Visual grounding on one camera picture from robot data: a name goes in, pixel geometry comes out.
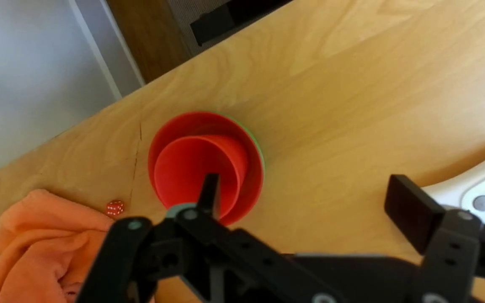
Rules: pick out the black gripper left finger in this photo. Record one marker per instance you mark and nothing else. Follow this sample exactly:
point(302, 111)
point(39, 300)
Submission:
point(142, 246)

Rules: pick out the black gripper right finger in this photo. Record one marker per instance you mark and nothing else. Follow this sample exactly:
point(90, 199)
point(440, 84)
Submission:
point(455, 252)

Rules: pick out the pink plastic cup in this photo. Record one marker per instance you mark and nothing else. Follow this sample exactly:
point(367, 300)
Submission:
point(189, 168)

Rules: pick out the small red die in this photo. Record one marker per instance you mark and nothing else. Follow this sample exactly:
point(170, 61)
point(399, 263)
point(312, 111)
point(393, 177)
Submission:
point(113, 207)

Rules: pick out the orange towel cloth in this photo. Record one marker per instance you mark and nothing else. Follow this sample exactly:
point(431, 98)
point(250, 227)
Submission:
point(29, 246)

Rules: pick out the red bowl with green rim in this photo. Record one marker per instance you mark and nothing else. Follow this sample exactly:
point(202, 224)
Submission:
point(197, 123)

